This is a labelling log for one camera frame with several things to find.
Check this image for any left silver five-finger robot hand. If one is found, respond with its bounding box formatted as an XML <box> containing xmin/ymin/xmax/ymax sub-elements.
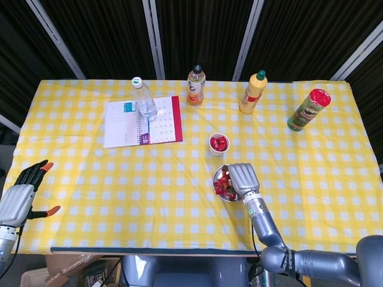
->
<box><xmin>0</xmin><ymin>160</ymin><xmax>62</xmax><ymax>225</ymax></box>

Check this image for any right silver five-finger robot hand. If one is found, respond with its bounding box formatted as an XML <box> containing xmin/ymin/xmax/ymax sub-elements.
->
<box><xmin>221</xmin><ymin>163</ymin><xmax>260</xmax><ymax>197</ymax></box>

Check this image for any metal bowl with candies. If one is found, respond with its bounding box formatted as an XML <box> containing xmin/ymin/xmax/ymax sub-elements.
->
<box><xmin>211</xmin><ymin>164</ymin><xmax>245</xmax><ymax>203</ymax></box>

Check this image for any white paper cup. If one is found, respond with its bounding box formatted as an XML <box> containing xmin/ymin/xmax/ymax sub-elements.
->
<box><xmin>208</xmin><ymin>133</ymin><xmax>230</xmax><ymax>158</ymax></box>

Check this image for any brown cardboard box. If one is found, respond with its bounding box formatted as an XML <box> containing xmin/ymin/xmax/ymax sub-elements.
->
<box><xmin>20</xmin><ymin>254</ymin><xmax>123</xmax><ymax>287</ymax></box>

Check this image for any yellow detergent bottle green cap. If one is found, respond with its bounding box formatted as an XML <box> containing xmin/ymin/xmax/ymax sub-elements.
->
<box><xmin>239</xmin><ymin>70</ymin><xmax>268</xmax><ymax>115</ymax></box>

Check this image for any green Pringles can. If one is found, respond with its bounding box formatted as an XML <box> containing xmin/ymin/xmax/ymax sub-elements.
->
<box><xmin>287</xmin><ymin>88</ymin><xmax>332</xmax><ymax>132</ymax></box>

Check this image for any orange drink bottle black cap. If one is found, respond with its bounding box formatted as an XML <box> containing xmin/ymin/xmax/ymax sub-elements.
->
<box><xmin>187</xmin><ymin>64</ymin><xmax>208</xmax><ymax>106</ymax></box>

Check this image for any yellow white checked tablecloth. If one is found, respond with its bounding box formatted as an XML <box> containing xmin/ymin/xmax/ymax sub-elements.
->
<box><xmin>2</xmin><ymin>79</ymin><xmax>383</xmax><ymax>255</ymax></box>

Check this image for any metal table leg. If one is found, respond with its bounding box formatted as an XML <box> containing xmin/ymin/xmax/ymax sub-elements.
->
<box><xmin>262</xmin><ymin>270</ymin><xmax>275</xmax><ymax>287</ymax></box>

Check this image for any grey robot torso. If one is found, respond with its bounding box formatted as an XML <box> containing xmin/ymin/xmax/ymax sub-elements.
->
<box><xmin>119</xmin><ymin>255</ymin><xmax>249</xmax><ymax>287</ymax></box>

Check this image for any clear plastic water bottle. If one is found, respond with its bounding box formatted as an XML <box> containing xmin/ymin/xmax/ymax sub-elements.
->
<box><xmin>132</xmin><ymin>77</ymin><xmax>159</xmax><ymax>121</ymax></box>

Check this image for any open spiral calendar notebook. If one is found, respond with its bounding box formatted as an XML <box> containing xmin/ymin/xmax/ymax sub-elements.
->
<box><xmin>103</xmin><ymin>95</ymin><xmax>184</xmax><ymax>149</ymax></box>

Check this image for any black pleated curtain panel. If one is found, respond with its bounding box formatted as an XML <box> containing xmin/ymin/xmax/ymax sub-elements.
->
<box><xmin>0</xmin><ymin>0</ymin><xmax>75</xmax><ymax>120</ymax></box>
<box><xmin>155</xmin><ymin>0</ymin><xmax>255</xmax><ymax>80</ymax></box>
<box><xmin>38</xmin><ymin>0</ymin><xmax>158</xmax><ymax>80</ymax></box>
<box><xmin>242</xmin><ymin>0</ymin><xmax>383</xmax><ymax>81</ymax></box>
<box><xmin>344</xmin><ymin>50</ymin><xmax>383</xmax><ymax>168</ymax></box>

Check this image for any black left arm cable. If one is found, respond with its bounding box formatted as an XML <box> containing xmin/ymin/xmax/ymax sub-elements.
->
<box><xmin>0</xmin><ymin>225</ymin><xmax>25</xmax><ymax>279</ymax></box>

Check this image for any white metal frame post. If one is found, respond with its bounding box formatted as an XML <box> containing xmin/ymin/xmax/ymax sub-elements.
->
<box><xmin>232</xmin><ymin>0</ymin><xmax>266</xmax><ymax>81</ymax></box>
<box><xmin>330</xmin><ymin>25</ymin><xmax>383</xmax><ymax>81</ymax></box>
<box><xmin>25</xmin><ymin>0</ymin><xmax>87</xmax><ymax>80</ymax></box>
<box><xmin>142</xmin><ymin>0</ymin><xmax>166</xmax><ymax>80</ymax></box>
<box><xmin>0</xmin><ymin>113</ymin><xmax>22</xmax><ymax>135</ymax></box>

